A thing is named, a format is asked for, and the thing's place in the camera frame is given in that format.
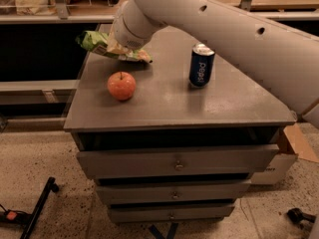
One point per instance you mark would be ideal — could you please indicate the grey drawer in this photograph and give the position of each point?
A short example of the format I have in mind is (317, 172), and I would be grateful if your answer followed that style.
(172, 191)
(170, 213)
(155, 162)

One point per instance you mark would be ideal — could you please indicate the bottom grey drawer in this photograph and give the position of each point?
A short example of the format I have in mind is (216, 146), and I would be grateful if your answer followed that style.
(170, 213)

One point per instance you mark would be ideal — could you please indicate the black stand leg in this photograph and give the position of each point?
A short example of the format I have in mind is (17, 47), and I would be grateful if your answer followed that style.
(28, 221)

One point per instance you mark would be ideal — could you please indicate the cardboard box on floor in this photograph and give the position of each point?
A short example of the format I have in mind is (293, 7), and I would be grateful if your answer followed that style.
(293, 145)

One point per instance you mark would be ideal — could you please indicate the top grey drawer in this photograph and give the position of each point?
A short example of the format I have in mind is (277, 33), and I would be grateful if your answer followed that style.
(155, 162)

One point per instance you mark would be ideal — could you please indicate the metal shelf rail frame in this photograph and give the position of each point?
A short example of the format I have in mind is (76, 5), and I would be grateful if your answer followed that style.
(66, 12)

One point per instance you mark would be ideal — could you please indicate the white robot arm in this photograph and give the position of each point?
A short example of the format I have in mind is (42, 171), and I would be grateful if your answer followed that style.
(281, 59)

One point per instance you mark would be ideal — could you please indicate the grey drawer cabinet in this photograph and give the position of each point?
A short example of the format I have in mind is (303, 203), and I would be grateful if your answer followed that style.
(166, 112)

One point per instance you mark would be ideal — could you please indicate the green rice chip bag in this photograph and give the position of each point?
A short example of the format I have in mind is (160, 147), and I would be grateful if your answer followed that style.
(97, 42)

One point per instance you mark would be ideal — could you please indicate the middle grey drawer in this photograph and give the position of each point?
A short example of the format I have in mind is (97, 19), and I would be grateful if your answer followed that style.
(172, 191)

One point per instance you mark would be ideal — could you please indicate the red apple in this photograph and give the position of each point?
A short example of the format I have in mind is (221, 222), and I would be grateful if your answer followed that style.
(121, 85)

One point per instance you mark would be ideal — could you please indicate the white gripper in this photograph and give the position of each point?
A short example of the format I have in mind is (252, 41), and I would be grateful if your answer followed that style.
(126, 37)

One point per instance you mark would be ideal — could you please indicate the blue pepsi can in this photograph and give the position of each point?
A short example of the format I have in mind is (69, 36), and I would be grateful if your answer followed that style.
(201, 64)

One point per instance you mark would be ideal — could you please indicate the black caster wheel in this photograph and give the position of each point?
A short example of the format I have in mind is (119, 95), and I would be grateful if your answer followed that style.
(296, 215)

